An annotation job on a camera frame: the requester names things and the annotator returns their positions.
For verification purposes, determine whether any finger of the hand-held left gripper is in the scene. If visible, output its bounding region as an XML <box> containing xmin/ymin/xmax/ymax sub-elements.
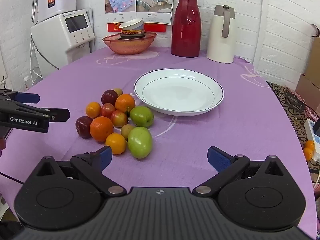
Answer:
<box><xmin>0</xmin><ymin>100</ymin><xmax>71</xmax><ymax>123</ymax></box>
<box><xmin>0</xmin><ymin>89</ymin><xmax>41</xmax><ymax>104</ymax></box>

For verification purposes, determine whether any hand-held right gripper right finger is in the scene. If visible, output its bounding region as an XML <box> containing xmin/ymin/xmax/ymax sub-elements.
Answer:
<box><xmin>193</xmin><ymin>145</ymin><xmax>288</xmax><ymax>197</ymax></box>

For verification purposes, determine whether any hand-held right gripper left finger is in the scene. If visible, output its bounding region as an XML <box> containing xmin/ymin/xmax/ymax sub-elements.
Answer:
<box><xmin>34</xmin><ymin>145</ymin><xmax>127</xmax><ymax>197</ymax></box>

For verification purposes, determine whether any large orange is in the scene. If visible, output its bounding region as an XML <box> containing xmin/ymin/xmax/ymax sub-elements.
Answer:
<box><xmin>90</xmin><ymin>116</ymin><xmax>114</xmax><ymax>142</ymax></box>

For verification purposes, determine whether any dark red plum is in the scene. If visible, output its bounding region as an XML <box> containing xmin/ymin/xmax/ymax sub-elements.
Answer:
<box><xmin>101</xmin><ymin>89</ymin><xmax>118</xmax><ymax>106</ymax></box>
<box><xmin>75</xmin><ymin>116</ymin><xmax>94</xmax><ymax>139</ymax></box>

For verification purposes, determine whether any small olive brown fruit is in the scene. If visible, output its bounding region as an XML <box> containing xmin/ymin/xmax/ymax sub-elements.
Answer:
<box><xmin>121</xmin><ymin>124</ymin><xmax>135</xmax><ymax>141</ymax></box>

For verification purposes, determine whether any large green mango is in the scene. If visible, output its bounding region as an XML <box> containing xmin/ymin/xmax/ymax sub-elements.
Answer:
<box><xmin>127</xmin><ymin>126</ymin><xmax>153</xmax><ymax>159</ymax></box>

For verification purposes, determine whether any red yellow plum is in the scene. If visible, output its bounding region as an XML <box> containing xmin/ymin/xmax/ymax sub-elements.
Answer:
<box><xmin>111</xmin><ymin>110</ymin><xmax>129</xmax><ymax>128</ymax></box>

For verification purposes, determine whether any white plate with dark rim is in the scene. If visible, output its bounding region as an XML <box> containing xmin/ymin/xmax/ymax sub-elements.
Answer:
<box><xmin>134</xmin><ymin>68</ymin><xmax>225</xmax><ymax>116</ymax></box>

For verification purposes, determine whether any purple tablecloth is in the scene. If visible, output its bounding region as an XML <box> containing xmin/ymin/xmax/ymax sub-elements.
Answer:
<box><xmin>0</xmin><ymin>45</ymin><xmax>317</xmax><ymax>230</ymax></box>

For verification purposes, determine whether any patterned bedspread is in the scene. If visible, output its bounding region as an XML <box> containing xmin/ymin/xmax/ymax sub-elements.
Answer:
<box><xmin>266</xmin><ymin>81</ymin><xmax>320</xmax><ymax>180</ymax></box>

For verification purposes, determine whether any red glass bowl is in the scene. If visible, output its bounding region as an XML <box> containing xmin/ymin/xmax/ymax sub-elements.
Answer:
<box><xmin>102</xmin><ymin>32</ymin><xmax>158</xmax><ymax>55</ymax></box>

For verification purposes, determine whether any patterned bowl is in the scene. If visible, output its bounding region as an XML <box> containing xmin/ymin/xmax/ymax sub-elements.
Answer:
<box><xmin>119</xmin><ymin>29</ymin><xmax>147</xmax><ymax>40</ymax></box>

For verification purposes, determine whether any low cardboard box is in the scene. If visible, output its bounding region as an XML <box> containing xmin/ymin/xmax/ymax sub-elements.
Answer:
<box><xmin>295</xmin><ymin>74</ymin><xmax>320</xmax><ymax>97</ymax></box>

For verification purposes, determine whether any white thermos jug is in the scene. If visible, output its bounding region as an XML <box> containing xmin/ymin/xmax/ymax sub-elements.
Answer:
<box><xmin>206</xmin><ymin>5</ymin><xmax>236</xmax><ymax>64</ymax></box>

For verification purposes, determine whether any red paper sheet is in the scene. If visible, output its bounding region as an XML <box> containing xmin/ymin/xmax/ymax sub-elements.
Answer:
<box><xmin>107</xmin><ymin>22</ymin><xmax>166</xmax><ymax>33</ymax></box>

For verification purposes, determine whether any red thermos jug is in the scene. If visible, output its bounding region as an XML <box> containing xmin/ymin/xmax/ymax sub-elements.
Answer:
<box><xmin>171</xmin><ymin>0</ymin><xmax>202</xmax><ymax>58</ymax></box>

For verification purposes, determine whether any tall cardboard box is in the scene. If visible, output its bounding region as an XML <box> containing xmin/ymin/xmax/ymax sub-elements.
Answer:
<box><xmin>303</xmin><ymin>24</ymin><xmax>320</xmax><ymax>82</ymax></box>

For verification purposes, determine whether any white wall intercom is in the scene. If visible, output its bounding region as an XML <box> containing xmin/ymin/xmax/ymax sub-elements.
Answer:
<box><xmin>30</xmin><ymin>9</ymin><xmax>95</xmax><ymax>78</ymax></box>

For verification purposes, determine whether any grey hose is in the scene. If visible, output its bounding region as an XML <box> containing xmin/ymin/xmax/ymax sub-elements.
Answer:
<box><xmin>31</xmin><ymin>0</ymin><xmax>45</xmax><ymax>22</ymax></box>

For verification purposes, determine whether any white wall pipe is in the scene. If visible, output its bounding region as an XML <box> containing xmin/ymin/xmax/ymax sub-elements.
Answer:
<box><xmin>251</xmin><ymin>0</ymin><xmax>266</xmax><ymax>65</ymax></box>

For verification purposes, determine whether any wall poster with teal bedding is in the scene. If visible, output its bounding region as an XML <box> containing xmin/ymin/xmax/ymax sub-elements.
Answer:
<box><xmin>136</xmin><ymin>0</ymin><xmax>175</xmax><ymax>25</ymax></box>

